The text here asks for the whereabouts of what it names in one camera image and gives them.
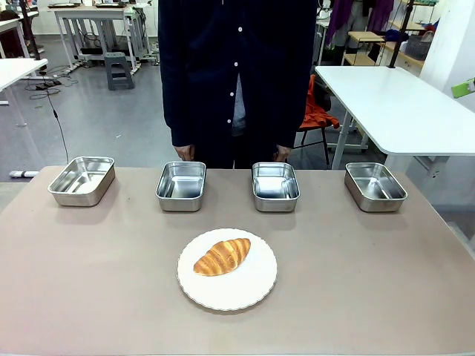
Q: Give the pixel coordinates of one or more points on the purple hanging garment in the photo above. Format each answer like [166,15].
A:
[352,15]

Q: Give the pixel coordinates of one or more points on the grey mesh basket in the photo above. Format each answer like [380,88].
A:
[418,46]

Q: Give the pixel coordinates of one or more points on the golden brown croissant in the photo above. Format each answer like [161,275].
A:
[222,257]

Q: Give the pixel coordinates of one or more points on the person's left hand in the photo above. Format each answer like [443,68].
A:
[283,153]

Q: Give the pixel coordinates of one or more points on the black camera pole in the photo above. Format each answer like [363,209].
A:
[401,33]

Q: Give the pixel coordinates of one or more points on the person's right hand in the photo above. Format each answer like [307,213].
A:
[183,152]

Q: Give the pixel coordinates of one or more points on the person in dark navy cardigan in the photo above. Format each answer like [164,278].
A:
[208,74]

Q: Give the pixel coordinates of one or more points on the grey plastic step stool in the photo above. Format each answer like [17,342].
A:
[119,70]

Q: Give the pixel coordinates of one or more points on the rectangular stainless steel container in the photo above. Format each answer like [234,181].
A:
[181,187]
[82,180]
[275,187]
[375,187]

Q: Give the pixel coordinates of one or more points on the wooden shelf rack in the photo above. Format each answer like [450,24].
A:
[378,48]

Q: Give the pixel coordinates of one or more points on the white workbench with grey legs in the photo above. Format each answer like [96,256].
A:
[96,22]

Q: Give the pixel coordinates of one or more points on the chair with orange cloth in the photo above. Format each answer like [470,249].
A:
[318,111]

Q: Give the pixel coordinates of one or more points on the small white desk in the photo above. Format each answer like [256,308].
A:
[15,70]

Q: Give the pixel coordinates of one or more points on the white scalloped plate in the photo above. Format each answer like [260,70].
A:
[256,282]

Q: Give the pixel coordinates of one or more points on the large white table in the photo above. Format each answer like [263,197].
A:
[393,107]

